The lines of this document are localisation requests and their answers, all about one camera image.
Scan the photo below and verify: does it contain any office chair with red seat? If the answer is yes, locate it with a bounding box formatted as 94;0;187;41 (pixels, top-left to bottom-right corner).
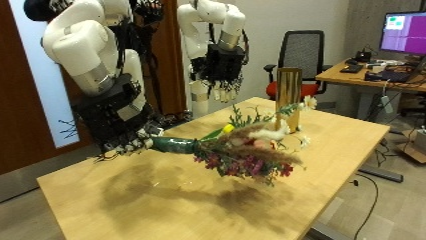
262;29;334;103

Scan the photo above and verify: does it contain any wooden office desk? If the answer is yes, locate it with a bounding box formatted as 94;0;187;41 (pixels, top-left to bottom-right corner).
314;58;426;122

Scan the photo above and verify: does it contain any cardboard box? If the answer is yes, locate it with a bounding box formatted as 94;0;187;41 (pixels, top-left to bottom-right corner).
395;129;426;165

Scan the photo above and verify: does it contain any plain brown wooden door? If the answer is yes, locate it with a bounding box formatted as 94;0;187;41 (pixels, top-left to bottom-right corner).
147;0;188;116

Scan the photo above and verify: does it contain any wooden door with frosted glass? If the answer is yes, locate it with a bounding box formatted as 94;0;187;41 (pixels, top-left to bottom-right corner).
0;0;99;176

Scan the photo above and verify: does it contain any black desk phone device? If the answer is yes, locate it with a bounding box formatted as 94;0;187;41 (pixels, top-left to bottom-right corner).
354;49;374;64

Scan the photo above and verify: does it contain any black keyboard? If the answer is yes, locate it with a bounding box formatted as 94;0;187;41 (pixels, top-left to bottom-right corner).
338;63;364;75

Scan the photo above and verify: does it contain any black laptop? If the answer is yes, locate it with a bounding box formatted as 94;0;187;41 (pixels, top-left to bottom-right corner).
379;54;426;84

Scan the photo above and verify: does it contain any flower bouquet with green wrap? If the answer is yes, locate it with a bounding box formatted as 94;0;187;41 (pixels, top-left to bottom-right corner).
147;94;319;187

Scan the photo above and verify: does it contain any black floor cable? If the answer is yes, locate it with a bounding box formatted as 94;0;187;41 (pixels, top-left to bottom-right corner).
351;172;380;240

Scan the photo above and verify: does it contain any grey power adapter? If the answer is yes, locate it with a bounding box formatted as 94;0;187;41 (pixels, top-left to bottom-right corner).
378;95;395;115

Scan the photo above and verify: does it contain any tall gold cylinder vase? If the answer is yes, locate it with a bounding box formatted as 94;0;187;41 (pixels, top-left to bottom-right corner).
274;67;304;134

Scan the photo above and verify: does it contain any computer monitor with purple screen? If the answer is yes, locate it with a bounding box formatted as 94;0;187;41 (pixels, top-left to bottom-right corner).
378;10;426;57

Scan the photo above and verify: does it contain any grey table base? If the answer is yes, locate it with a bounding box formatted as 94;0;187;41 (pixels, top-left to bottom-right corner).
304;136;405;240

